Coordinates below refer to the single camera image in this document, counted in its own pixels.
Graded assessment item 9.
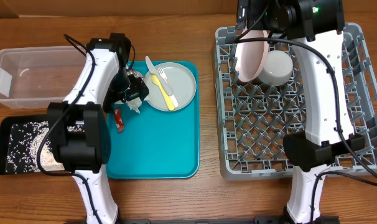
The aluminium foil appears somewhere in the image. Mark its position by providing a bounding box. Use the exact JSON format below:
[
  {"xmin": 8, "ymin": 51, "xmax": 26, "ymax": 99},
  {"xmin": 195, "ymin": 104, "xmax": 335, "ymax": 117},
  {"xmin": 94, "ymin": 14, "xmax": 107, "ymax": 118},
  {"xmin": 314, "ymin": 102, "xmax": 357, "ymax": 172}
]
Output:
[{"xmin": 126, "ymin": 68, "xmax": 145, "ymax": 80}]

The white tissue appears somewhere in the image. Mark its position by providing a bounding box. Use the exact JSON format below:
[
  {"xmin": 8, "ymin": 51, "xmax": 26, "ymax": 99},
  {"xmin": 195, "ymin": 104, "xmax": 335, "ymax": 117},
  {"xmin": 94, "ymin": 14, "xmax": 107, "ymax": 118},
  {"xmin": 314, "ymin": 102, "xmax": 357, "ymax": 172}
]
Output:
[{"xmin": 115, "ymin": 98, "xmax": 143, "ymax": 114}]

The grey bowl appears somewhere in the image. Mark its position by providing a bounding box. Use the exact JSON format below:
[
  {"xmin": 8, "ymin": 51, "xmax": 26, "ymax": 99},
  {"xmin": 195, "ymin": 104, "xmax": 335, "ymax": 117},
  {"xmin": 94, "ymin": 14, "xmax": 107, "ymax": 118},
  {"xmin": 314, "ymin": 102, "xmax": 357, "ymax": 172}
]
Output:
[{"xmin": 258, "ymin": 50, "xmax": 293, "ymax": 86}]

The white round plate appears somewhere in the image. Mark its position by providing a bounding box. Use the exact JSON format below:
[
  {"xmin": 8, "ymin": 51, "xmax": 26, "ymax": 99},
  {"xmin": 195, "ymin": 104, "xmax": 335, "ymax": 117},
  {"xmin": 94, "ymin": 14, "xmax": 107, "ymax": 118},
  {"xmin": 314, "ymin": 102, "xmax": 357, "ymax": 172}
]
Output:
[{"xmin": 235, "ymin": 41, "xmax": 269, "ymax": 82}]

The white rice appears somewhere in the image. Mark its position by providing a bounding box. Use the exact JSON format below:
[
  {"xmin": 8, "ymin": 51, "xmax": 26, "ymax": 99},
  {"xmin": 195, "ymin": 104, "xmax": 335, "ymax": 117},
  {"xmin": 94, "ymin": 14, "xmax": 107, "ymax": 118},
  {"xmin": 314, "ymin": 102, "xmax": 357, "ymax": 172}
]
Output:
[{"xmin": 5, "ymin": 121, "xmax": 49, "ymax": 174}]

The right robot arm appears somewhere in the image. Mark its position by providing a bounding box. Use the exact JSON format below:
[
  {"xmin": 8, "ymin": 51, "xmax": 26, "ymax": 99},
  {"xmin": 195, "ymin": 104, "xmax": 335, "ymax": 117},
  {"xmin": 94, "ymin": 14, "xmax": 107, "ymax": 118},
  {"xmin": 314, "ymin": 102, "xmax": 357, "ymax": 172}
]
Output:
[{"xmin": 234, "ymin": 0, "xmax": 365, "ymax": 223}]

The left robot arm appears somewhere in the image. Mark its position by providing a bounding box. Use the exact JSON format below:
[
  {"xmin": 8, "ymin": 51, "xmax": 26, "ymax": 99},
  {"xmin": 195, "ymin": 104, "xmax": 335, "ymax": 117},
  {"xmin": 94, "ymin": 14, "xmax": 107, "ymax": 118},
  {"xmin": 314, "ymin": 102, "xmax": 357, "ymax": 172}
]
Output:
[{"xmin": 44, "ymin": 33, "xmax": 149, "ymax": 223}]

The grey dishwasher rack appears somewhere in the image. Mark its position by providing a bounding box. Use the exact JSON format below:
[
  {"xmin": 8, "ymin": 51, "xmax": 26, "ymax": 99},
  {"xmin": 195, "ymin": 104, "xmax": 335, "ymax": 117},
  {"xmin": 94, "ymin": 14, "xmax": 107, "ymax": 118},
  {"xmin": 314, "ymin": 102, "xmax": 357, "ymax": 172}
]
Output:
[{"xmin": 213, "ymin": 23, "xmax": 377, "ymax": 180}]

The black waste tray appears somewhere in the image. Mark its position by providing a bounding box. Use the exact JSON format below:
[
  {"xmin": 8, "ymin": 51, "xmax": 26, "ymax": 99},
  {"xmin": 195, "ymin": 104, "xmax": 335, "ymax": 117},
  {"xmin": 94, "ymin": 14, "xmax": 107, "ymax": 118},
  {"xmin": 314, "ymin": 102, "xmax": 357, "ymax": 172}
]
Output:
[{"xmin": 0, "ymin": 114, "xmax": 49, "ymax": 175}]

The red candy wrapper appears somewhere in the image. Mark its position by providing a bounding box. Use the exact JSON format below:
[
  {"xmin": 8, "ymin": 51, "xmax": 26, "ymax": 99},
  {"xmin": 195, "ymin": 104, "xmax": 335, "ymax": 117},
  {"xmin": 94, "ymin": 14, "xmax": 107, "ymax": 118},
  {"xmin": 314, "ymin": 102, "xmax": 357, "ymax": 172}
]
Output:
[{"xmin": 113, "ymin": 108, "xmax": 124, "ymax": 134}]

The yellow plastic spoon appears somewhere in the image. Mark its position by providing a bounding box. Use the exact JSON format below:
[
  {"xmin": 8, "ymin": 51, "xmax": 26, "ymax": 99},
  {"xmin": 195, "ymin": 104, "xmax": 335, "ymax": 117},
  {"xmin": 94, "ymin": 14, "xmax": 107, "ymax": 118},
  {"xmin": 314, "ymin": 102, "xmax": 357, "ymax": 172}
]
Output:
[{"xmin": 151, "ymin": 74, "xmax": 175, "ymax": 111}]

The white plastic knife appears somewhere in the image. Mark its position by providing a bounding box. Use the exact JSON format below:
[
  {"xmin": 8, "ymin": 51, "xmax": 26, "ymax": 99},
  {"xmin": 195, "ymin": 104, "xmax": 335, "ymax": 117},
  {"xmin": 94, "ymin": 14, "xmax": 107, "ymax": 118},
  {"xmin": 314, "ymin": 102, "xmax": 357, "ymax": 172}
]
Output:
[{"xmin": 145, "ymin": 56, "xmax": 179, "ymax": 108}]

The white plastic fork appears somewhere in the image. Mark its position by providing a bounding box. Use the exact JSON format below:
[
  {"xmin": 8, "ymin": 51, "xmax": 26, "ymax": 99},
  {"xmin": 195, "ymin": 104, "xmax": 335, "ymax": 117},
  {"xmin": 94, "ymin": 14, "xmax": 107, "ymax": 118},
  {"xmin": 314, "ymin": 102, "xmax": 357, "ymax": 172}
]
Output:
[{"xmin": 157, "ymin": 67, "xmax": 167, "ymax": 82}]

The grey round plate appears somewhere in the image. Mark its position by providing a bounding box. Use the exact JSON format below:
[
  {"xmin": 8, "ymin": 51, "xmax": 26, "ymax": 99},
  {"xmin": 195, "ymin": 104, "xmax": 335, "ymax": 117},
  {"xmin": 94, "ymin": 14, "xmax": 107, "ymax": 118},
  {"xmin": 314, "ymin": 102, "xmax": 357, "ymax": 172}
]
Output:
[{"xmin": 144, "ymin": 62, "xmax": 197, "ymax": 112}]

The teal serving tray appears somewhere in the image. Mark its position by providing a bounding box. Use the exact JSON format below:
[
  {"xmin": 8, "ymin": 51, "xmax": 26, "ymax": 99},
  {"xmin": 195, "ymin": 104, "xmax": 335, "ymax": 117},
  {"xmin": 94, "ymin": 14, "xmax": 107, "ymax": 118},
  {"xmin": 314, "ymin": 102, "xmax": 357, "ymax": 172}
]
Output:
[{"xmin": 106, "ymin": 61, "xmax": 200, "ymax": 179}]

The clear plastic bin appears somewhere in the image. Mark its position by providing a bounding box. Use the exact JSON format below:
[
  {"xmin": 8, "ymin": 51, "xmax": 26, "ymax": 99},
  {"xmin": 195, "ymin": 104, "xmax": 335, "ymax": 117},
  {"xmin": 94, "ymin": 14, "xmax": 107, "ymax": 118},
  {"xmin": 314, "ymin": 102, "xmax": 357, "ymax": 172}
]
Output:
[{"xmin": 0, "ymin": 46, "xmax": 85, "ymax": 109}]

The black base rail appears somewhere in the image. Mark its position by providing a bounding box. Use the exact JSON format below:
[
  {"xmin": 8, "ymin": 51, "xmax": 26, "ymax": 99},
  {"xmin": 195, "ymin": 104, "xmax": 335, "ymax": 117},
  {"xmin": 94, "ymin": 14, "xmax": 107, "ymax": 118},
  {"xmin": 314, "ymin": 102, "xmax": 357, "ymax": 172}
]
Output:
[{"xmin": 63, "ymin": 215, "xmax": 342, "ymax": 224}]

